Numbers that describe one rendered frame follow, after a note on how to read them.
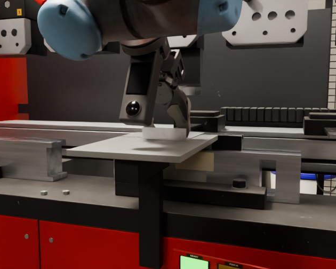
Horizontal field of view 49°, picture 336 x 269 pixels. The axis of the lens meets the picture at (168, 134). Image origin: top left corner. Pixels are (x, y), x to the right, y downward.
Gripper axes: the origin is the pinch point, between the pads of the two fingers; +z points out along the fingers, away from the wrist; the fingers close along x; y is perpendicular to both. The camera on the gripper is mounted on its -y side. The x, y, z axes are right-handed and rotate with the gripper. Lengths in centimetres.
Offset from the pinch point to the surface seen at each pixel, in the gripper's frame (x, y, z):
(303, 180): -24, 107, 156
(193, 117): 3.3, 22.1, 17.0
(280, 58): -16, 58, 25
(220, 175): -8.4, -0.2, 11.5
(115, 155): 1.3, -14.4, -10.8
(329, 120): -29.3, 22.7, 17.7
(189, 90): -1.1, 13.0, 0.3
